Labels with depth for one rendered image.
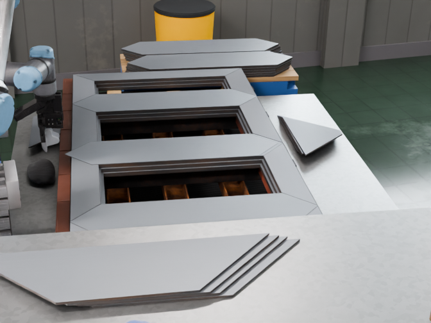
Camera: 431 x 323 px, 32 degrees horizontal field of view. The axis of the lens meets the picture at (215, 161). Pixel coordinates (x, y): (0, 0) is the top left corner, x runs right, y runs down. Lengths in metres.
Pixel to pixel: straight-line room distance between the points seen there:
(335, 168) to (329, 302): 1.24
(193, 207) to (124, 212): 0.21
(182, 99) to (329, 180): 0.72
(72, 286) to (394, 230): 0.77
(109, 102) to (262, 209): 0.98
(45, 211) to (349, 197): 1.03
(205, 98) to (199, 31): 1.99
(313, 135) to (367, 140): 1.92
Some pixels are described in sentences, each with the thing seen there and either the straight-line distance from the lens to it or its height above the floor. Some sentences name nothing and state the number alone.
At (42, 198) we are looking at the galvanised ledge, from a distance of 2.72.
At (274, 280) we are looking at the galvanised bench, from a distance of 1.64.
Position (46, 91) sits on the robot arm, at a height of 1.10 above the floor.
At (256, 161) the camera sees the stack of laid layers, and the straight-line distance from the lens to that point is 2.59.
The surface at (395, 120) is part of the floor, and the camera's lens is 5.16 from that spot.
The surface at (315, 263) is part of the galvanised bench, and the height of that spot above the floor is 1.05.
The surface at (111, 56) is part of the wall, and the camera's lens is 5.52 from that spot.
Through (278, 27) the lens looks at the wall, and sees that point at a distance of 5.83.
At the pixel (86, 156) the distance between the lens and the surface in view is 2.59.
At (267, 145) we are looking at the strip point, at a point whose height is 0.86.
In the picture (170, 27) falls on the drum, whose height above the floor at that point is 0.55.
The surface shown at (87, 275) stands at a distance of 1.62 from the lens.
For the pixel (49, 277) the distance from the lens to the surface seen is 1.62.
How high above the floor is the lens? 2.01
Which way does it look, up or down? 27 degrees down
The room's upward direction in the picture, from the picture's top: 1 degrees clockwise
